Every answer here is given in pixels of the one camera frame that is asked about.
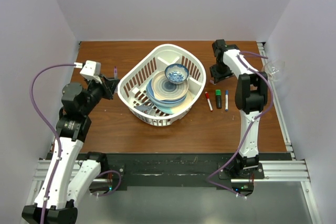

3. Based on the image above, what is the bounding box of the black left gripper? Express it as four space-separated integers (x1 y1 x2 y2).
81 73 119 115

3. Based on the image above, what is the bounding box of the purple pen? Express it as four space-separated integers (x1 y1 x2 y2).
113 66 118 94

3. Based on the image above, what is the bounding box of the black green highlighter pen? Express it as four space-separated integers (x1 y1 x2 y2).
215 93 222 109

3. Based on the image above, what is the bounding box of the white red marker pen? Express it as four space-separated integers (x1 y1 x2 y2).
206 98 213 112

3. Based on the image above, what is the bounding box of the white blue marker pen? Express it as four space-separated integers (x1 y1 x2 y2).
225 92 229 112

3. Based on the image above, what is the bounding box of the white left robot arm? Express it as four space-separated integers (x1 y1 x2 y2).
22 74 119 223

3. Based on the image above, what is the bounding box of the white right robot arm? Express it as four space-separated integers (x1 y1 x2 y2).
209 39 268 178

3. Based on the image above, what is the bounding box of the white plastic dish basket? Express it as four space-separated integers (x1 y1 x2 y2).
118 44 206 126

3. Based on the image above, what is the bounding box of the blue rimmed plate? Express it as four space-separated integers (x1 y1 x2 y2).
146 79 187 108

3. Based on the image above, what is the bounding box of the grey ceramic mug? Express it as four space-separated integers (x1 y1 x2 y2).
135 103 155 116

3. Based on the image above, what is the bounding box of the blue floral ceramic bowl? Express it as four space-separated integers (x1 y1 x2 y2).
164 63 189 84

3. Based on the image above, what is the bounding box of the clear wine glass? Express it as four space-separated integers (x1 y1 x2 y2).
262 59 285 82

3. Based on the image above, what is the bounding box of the beige blue swirl plate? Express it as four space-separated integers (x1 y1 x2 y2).
151 71 188 100

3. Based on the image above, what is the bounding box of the cream and teal plate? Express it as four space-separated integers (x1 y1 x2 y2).
156 93 193 114

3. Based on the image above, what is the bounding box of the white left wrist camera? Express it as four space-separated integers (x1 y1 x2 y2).
74 60 102 84

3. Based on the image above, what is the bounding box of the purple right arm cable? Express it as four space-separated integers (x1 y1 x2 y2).
206 50 274 196

